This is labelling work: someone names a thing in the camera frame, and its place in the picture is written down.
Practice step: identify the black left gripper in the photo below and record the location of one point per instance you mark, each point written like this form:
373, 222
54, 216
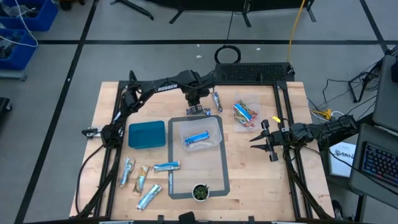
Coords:
197, 96

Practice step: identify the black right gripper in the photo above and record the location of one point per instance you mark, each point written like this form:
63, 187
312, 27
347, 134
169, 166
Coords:
286, 135

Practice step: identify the red yellow colourful granola bar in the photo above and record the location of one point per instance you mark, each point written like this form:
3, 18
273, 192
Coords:
250, 123

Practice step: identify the bright blue granola bar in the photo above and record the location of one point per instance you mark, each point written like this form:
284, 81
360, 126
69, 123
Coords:
196, 138

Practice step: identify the blue orange granola bar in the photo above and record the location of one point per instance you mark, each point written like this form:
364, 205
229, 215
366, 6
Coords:
166, 166

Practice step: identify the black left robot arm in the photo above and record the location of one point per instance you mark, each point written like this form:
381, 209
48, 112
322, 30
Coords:
168, 87

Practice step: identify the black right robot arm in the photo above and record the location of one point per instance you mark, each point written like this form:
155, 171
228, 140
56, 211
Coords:
329, 127

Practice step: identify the blue red-ended granola bar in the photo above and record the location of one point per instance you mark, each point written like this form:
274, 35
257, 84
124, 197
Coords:
243, 112

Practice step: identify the orange brown granola bar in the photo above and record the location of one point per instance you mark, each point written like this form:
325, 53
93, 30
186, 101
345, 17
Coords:
140, 180

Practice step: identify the light blue silver granola bar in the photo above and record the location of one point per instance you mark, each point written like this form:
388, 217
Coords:
127, 172
149, 197

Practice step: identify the yellow tag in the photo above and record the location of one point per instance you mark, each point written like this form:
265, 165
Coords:
276, 119

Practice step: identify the clear plastic bin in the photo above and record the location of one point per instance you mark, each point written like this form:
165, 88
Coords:
256, 99
214, 130

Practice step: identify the teal plastic bin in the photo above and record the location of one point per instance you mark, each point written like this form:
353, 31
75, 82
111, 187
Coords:
146, 134

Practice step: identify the grey silicone baking mat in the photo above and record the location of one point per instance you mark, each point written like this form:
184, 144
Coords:
199, 168

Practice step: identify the yellow plug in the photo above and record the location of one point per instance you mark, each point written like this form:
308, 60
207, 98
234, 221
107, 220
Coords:
325, 114

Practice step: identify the green succulent plant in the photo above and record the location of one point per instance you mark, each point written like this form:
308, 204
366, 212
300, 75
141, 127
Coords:
201, 192

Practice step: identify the white paper sheet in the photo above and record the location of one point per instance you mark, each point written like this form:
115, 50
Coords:
342, 165

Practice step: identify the white plant pot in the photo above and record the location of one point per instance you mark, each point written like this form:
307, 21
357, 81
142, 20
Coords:
192, 192

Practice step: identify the person's shoe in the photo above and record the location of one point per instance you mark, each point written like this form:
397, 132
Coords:
337, 210

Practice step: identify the black divider panel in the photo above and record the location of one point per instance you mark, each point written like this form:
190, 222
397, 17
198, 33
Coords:
217, 3

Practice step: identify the grey desk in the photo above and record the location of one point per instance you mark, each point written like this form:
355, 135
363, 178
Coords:
373, 133
385, 99

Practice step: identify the black backlit keyboard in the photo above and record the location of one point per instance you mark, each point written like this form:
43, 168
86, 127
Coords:
379, 163

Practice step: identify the blue storage crate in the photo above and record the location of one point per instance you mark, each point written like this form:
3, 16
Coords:
46, 18
25, 56

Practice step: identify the black aluminium table frame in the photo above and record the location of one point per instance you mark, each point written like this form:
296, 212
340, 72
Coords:
248, 83

